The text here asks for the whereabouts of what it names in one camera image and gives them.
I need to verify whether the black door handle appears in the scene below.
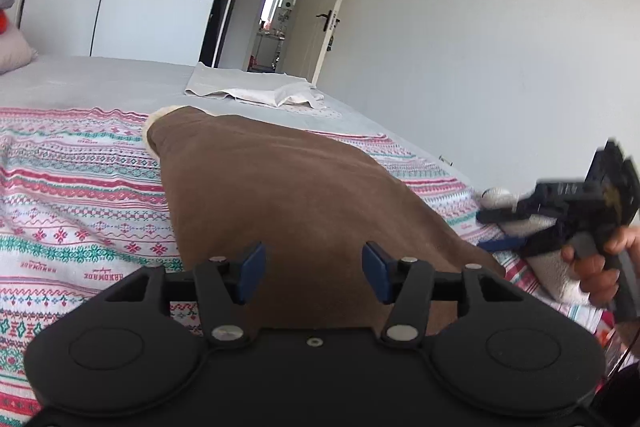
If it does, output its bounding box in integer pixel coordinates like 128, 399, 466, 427
316, 9, 342, 32

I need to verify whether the white folded cloth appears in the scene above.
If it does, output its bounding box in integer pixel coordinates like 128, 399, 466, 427
183, 62, 327, 110

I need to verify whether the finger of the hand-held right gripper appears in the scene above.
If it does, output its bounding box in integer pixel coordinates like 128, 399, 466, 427
475, 193, 553, 225
476, 227, 576, 259

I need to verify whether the person's right hand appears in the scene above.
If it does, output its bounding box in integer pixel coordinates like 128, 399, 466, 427
560, 226, 640, 309

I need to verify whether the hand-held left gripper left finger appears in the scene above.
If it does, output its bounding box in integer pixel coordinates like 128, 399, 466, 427
102, 241, 267, 349

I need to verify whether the white fluffy cloth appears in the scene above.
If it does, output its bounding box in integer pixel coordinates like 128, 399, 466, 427
479, 188, 593, 307

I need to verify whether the bed with grey sheet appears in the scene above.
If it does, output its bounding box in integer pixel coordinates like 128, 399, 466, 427
0, 54, 453, 160

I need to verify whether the brown jacket with fleece collar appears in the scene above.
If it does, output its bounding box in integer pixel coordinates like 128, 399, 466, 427
141, 105, 507, 344

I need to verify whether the red green patterned blanket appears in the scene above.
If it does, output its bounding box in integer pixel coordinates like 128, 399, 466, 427
0, 107, 618, 423

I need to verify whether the beige pillow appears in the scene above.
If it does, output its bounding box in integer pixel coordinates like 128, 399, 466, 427
0, 27, 39, 76

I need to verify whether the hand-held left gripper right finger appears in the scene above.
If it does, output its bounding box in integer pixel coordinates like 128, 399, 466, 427
362, 241, 529, 350

